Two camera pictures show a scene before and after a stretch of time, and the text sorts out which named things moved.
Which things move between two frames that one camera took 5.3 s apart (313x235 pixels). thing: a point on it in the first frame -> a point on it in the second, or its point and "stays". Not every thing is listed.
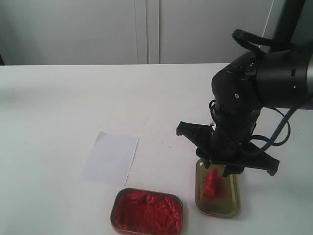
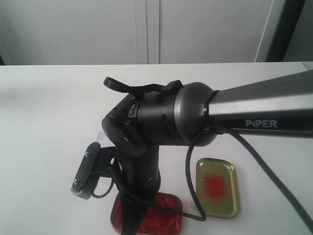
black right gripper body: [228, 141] -> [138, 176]
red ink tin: [141, 211] stays
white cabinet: [56, 32] stays
